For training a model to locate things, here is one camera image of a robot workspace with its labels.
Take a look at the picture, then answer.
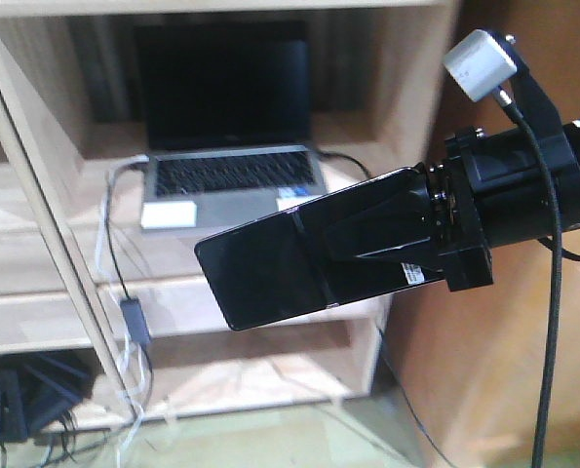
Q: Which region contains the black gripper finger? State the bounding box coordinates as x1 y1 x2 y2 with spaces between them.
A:
324 182 442 271

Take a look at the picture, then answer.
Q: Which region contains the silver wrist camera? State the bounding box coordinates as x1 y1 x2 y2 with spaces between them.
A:
443 29 518 102

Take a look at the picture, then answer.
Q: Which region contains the silver laptop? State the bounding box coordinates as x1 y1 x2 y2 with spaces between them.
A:
135 20 327 230

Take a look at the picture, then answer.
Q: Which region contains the black smartphone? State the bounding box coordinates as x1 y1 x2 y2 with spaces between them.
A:
194 167 444 331

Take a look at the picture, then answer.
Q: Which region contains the black bag under desk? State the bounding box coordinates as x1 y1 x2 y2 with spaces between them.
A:
0 351 95 444

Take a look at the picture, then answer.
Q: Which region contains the wooden desk shelf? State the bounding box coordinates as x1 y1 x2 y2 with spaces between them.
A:
0 1 460 420

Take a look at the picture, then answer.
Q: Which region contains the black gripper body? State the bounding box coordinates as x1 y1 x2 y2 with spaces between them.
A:
431 121 580 292

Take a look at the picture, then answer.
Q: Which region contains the black braided camera cable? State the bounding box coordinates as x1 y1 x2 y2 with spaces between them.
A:
493 82 580 468

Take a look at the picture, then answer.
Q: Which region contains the white box on laptop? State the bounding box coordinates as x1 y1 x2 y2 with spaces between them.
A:
140 200 197 229

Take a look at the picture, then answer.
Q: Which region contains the black power adapter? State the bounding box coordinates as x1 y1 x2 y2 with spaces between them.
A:
119 298 151 347

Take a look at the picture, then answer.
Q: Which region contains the white cable bundle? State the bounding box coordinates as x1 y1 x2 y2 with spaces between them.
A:
94 153 154 468

